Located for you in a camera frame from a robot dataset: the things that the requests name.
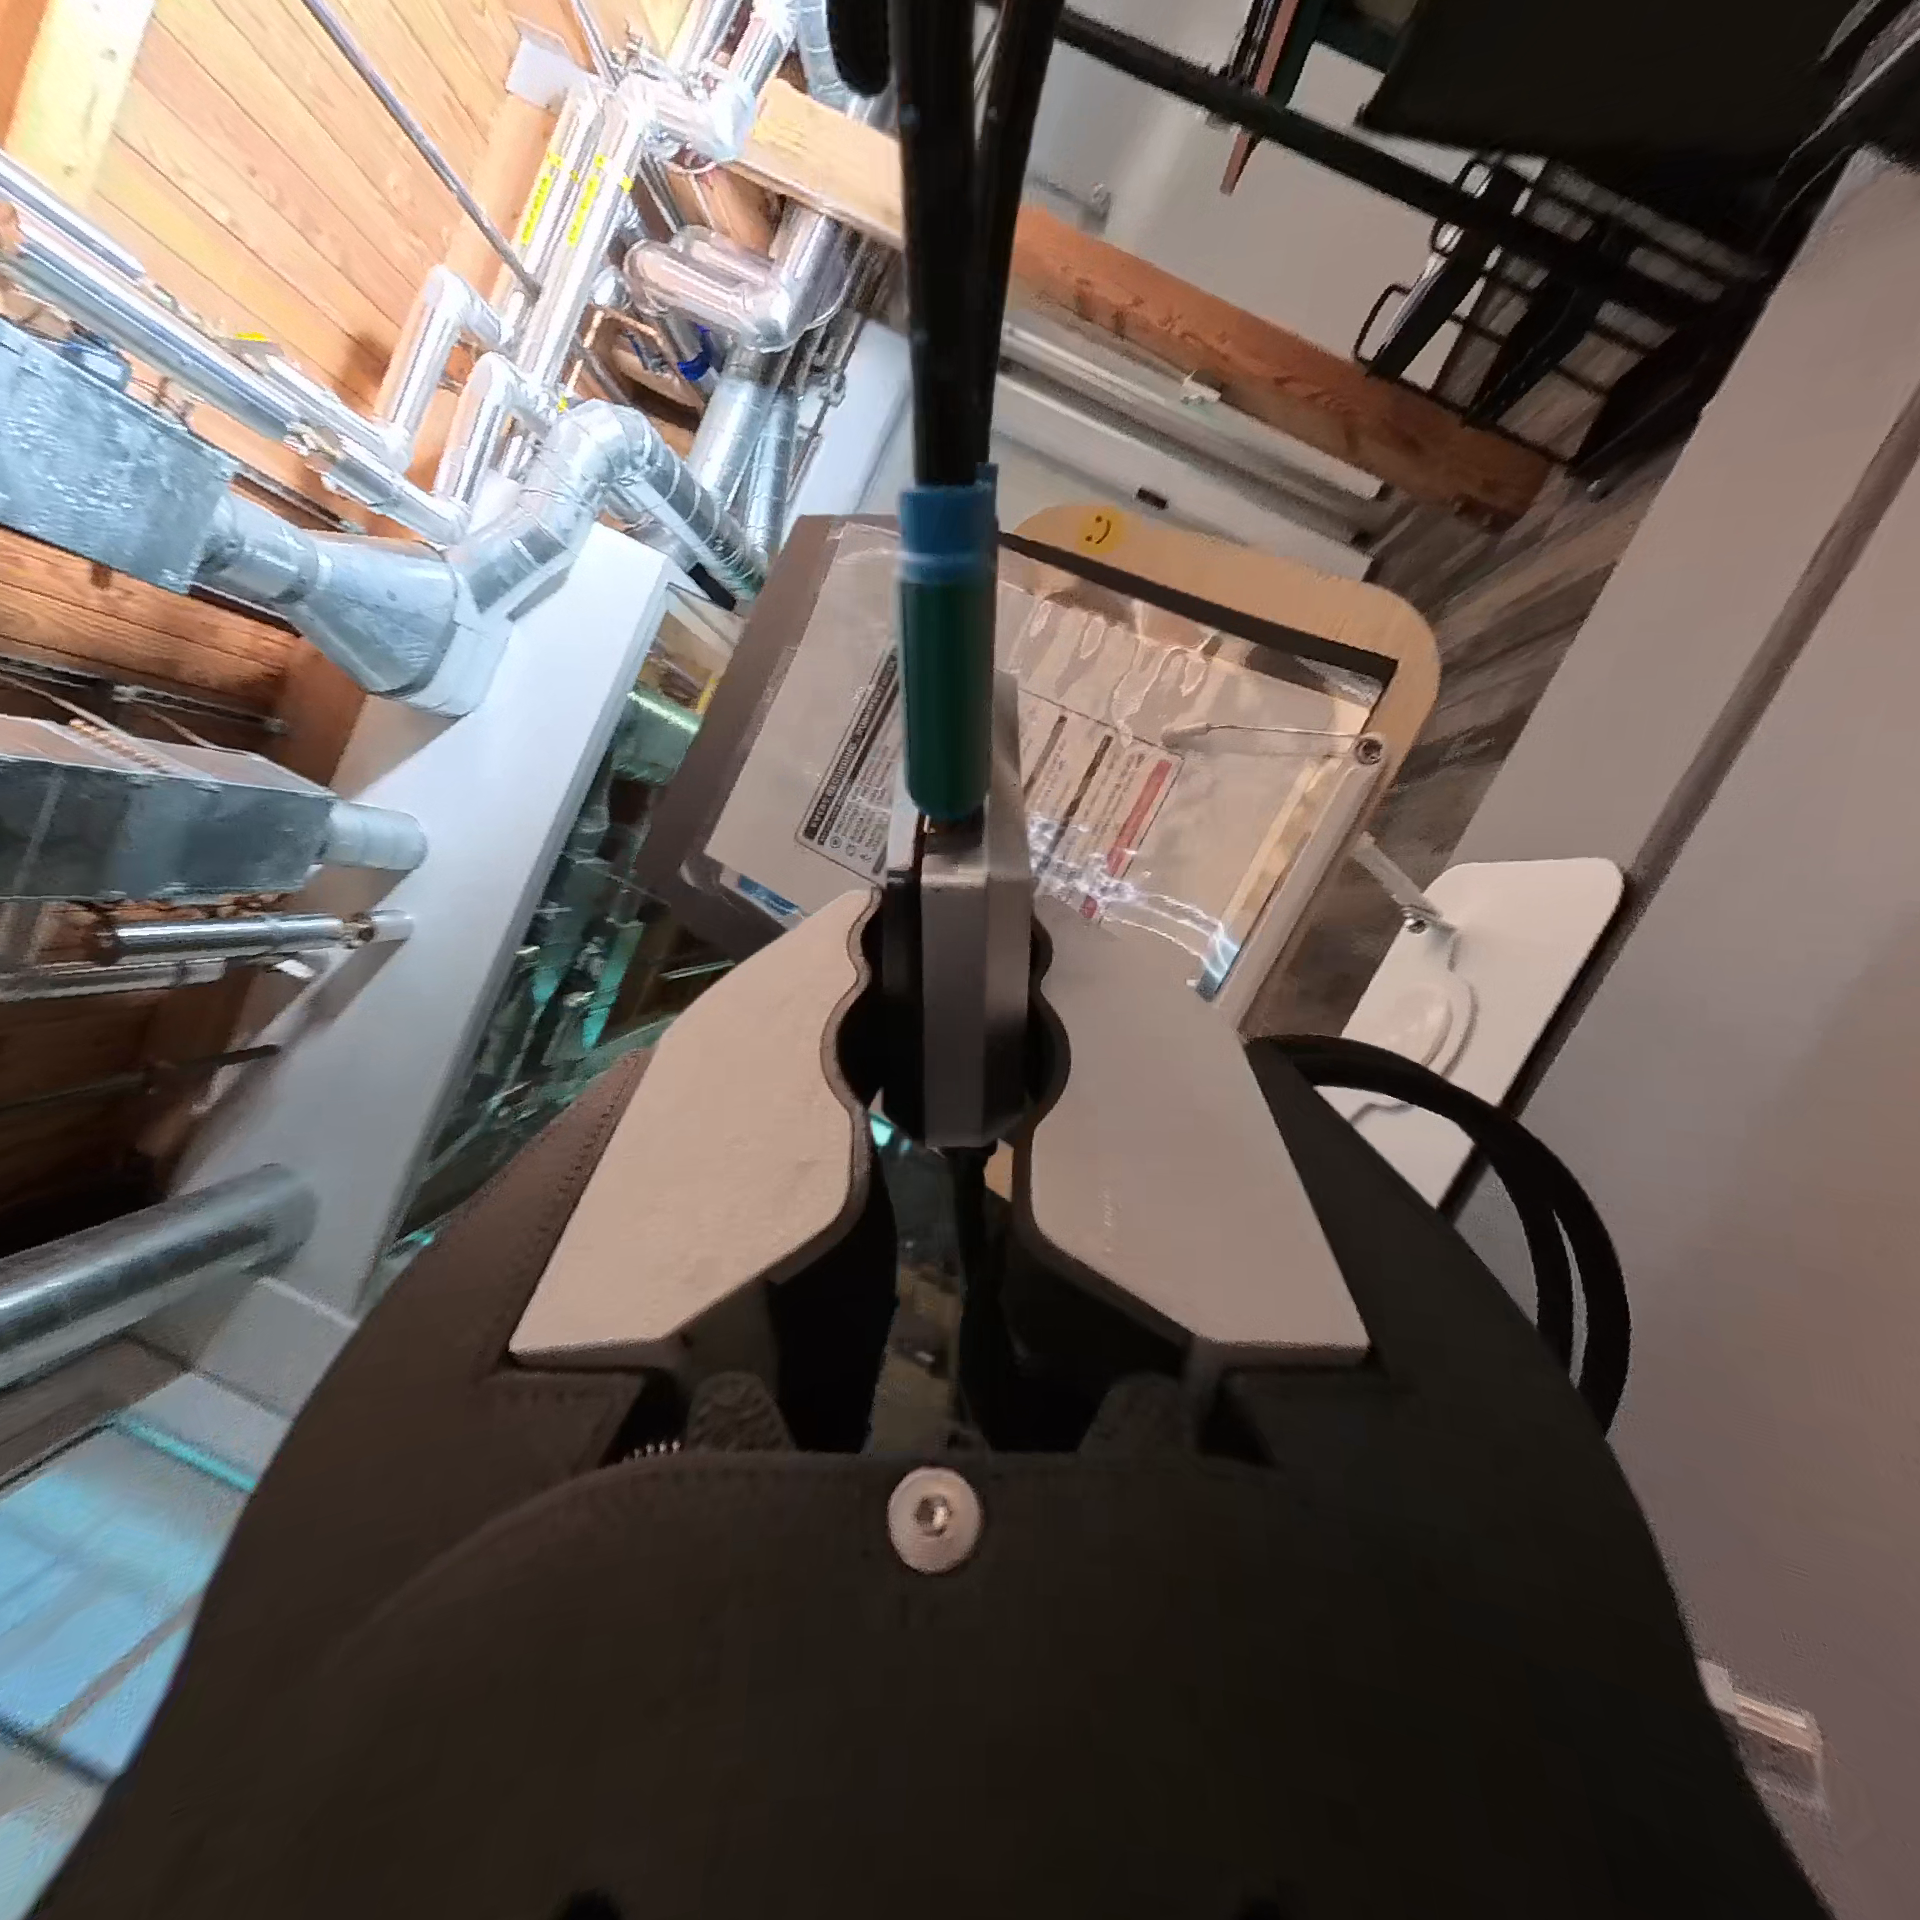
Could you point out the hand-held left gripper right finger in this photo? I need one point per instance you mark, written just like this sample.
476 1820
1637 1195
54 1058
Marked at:
1201 1185

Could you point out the wooden framed sign board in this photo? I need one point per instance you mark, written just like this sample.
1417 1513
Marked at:
1277 810

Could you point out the wooden beam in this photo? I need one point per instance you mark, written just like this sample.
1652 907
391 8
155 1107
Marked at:
1277 359

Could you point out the thin spiral metal duct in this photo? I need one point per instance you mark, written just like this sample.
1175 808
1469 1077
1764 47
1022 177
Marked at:
136 1276

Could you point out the silver insulated pipes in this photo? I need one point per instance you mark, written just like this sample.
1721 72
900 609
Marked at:
585 194

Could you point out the grey hdmi switch box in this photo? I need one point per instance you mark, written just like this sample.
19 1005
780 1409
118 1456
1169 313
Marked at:
961 989

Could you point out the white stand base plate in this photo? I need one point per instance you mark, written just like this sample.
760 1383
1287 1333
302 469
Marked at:
1531 961

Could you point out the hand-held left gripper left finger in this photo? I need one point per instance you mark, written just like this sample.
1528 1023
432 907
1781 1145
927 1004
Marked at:
704 1171

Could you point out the galvanized rectangular air duct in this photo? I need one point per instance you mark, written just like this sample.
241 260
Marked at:
107 451

